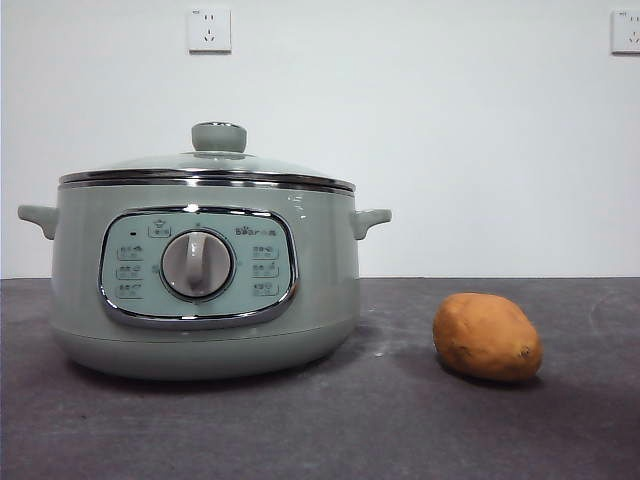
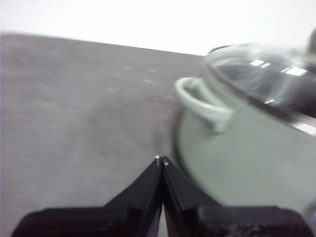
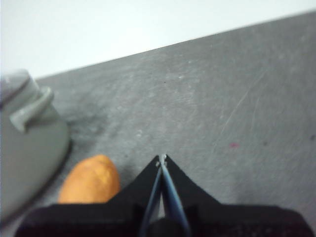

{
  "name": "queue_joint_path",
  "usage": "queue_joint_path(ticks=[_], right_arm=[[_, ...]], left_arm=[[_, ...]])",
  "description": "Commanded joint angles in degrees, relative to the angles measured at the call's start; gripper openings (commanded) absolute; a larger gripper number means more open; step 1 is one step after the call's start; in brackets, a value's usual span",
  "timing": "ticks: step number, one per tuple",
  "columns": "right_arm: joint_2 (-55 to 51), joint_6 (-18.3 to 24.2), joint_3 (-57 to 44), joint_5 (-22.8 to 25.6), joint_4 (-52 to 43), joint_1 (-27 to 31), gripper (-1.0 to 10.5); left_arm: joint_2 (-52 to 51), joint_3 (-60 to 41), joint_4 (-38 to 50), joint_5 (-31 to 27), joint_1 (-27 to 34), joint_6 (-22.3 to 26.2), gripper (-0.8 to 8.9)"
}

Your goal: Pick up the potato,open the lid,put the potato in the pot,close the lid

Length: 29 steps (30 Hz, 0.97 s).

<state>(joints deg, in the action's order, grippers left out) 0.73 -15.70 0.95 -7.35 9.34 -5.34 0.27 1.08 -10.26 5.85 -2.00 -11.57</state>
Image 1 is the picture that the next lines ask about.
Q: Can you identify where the glass lid with green knob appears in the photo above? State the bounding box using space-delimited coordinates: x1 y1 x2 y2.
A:
58 121 357 194

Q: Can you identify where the brown potato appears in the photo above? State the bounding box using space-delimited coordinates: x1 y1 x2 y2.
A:
432 292 544 384

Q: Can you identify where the pale green electric cooking pot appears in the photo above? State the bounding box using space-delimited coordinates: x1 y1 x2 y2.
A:
17 178 393 382

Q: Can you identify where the white wall socket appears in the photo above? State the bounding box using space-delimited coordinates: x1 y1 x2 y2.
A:
188 7 233 55
610 10 640 56

